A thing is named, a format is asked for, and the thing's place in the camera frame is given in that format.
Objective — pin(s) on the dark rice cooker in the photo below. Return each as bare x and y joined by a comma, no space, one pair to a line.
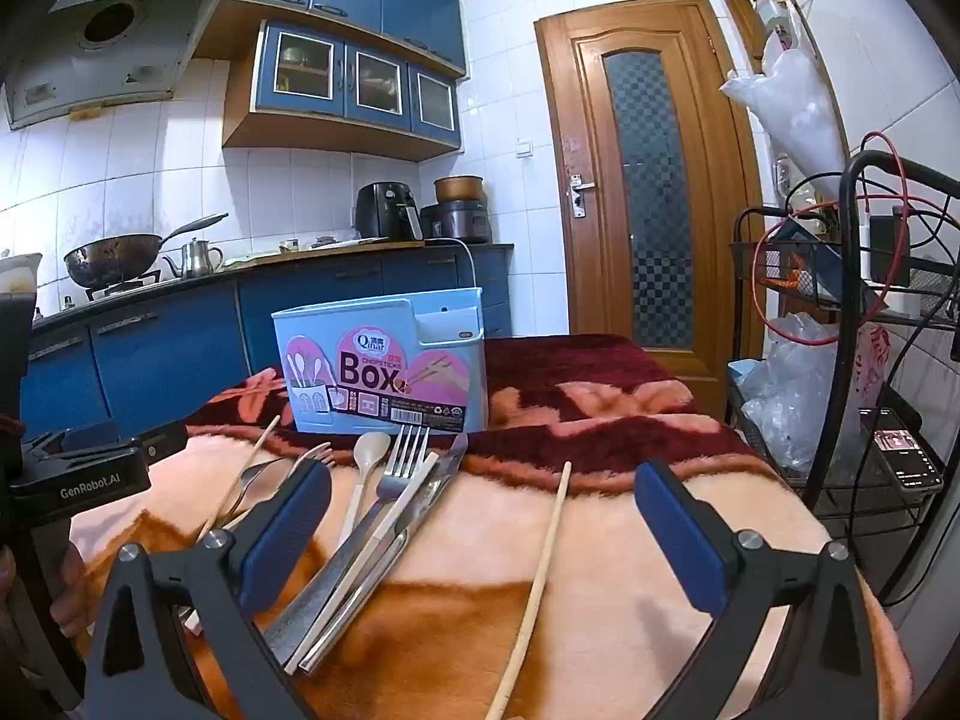
465,221

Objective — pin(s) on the person's left hand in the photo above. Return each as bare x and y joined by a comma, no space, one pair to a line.
73,577

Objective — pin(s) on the metal kettle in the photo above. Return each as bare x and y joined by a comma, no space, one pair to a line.
196,259

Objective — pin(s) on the brown pot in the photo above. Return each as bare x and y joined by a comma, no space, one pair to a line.
459,189

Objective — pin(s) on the floral printed blanket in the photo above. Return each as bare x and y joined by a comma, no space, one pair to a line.
600,615

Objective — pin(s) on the grey range hood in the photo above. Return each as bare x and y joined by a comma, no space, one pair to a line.
112,60

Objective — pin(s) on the blue kitchen base cabinets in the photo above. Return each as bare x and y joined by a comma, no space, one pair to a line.
165,360

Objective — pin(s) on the black air fryer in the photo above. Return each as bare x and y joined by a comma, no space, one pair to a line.
382,210

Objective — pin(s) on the black smartphone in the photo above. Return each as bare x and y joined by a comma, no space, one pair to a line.
900,450

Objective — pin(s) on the black power adapter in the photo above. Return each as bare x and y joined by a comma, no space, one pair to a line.
889,247

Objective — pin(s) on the large metal fork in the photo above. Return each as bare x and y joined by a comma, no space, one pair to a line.
401,465

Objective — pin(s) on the gas stove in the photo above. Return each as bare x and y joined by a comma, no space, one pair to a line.
112,291

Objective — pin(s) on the white ceramic pot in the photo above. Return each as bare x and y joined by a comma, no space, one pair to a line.
19,270

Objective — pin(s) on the beige spoon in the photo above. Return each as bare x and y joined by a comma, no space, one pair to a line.
371,454

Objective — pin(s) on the black metal rack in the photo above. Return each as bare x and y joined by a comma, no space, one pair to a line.
846,240

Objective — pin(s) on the white chopstick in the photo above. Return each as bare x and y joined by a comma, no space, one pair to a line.
405,499

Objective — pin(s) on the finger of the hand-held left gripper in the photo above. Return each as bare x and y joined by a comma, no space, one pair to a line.
86,439
165,441

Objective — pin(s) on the red-print plastic bag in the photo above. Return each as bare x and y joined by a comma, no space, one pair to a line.
881,364

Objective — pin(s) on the wooden door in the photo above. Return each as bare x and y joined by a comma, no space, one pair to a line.
592,277

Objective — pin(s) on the wooden chopstick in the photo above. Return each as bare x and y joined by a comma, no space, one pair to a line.
254,454
541,555

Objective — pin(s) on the light blue utensil box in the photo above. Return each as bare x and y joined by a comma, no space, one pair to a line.
375,330

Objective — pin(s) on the metal knife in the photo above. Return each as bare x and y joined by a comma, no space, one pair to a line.
442,472

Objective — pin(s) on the blue cardboard box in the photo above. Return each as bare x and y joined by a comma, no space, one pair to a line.
825,255

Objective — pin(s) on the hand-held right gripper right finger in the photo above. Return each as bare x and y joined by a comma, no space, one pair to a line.
679,540

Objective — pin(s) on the glass-door wall cabinet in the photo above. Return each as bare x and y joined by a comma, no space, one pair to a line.
341,82

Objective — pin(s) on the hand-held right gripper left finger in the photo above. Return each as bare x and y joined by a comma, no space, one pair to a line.
289,532

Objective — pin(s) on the light blue plastic container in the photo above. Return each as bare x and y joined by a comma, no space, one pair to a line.
746,375

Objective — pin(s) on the hanging clear plastic bag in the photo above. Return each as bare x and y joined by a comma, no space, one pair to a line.
795,112

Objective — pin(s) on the crumpled clear plastic bags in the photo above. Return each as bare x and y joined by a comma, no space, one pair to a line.
795,390

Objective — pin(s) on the black wok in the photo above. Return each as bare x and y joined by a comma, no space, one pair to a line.
112,255

